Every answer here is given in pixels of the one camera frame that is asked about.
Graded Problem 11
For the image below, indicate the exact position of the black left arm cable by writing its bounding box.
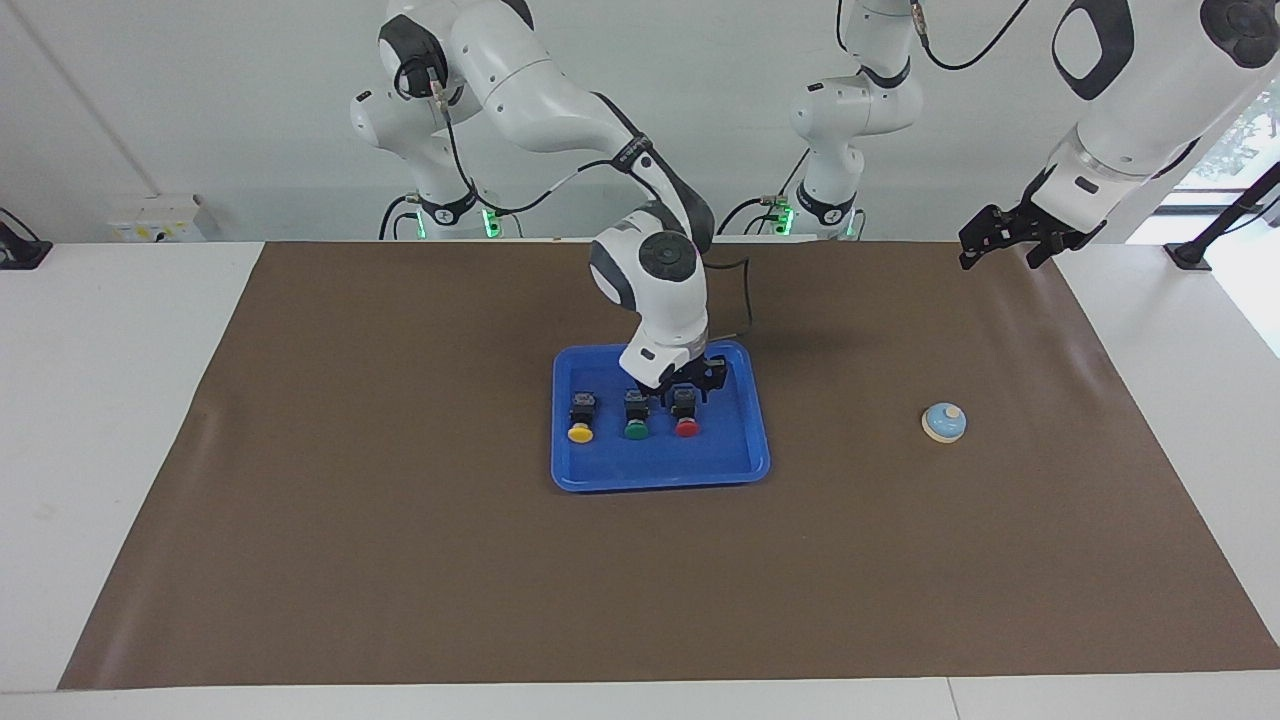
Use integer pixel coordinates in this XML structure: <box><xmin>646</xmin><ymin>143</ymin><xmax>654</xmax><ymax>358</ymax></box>
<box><xmin>905</xmin><ymin>0</ymin><xmax>1033</xmax><ymax>72</ymax></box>

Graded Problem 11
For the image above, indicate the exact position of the brown table mat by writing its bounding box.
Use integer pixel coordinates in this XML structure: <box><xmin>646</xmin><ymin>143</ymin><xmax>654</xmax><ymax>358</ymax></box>
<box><xmin>57</xmin><ymin>240</ymin><xmax>1280</xmax><ymax>691</ymax></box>

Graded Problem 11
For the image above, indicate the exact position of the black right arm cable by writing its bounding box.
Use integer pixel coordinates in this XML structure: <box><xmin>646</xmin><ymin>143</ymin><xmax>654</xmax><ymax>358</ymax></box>
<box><xmin>395</xmin><ymin>58</ymin><xmax>754</xmax><ymax>338</ymax></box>

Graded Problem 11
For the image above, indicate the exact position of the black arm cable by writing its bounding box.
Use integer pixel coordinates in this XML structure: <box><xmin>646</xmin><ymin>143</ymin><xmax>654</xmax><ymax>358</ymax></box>
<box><xmin>395</xmin><ymin>58</ymin><xmax>754</xmax><ymax>338</ymax></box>
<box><xmin>905</xmin><ymin>0</ymin><xmax>1033</xmax><ymax>72</ymax></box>

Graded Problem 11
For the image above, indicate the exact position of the white wall outlet box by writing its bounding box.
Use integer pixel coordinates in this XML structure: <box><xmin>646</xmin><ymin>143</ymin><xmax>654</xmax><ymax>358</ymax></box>
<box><xmin>108</xmin><ymin>195</ymin><xmax>207</xmax><ymax>243</ymax></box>

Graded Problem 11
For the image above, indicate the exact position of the black clamp mount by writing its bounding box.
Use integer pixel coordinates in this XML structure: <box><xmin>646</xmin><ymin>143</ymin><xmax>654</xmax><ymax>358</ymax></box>
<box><xmin>0</xmin><ymin>207</ymin><xmax>54</xmax><ymax>271</ymax></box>

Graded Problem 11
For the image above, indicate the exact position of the black camera stand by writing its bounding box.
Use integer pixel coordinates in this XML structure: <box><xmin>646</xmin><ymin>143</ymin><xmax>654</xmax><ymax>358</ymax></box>
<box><xmin>1164</xmin><ymin>158</ymin><xmax>1280</xmax><ymax>272</ymax></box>

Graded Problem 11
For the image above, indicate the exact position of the light blue service bell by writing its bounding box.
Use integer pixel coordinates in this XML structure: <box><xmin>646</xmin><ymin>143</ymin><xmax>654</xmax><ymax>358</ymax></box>
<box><xmin>921</xmin><ymin>402</ymin><xmax>968</xmax><ymax>444</ymax></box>

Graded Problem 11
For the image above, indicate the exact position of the blue plastic tray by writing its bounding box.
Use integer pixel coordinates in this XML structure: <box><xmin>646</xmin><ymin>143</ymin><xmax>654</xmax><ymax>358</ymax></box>
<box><xmin>551</xmin><ymin>340</ymin><xmax>772</xmax><ymax>493</ymax></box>

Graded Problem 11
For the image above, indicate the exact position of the black base cable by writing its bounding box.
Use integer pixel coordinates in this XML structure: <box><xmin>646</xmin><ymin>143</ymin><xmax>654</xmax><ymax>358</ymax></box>
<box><xmin>378</xmin><ymin>193</ymin><xmax>426</xmax><ymax>241</ymax></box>
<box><xmin>716</xmin><ymin>150</ymin><xmax>811</xmax><ymax>239</ymax></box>

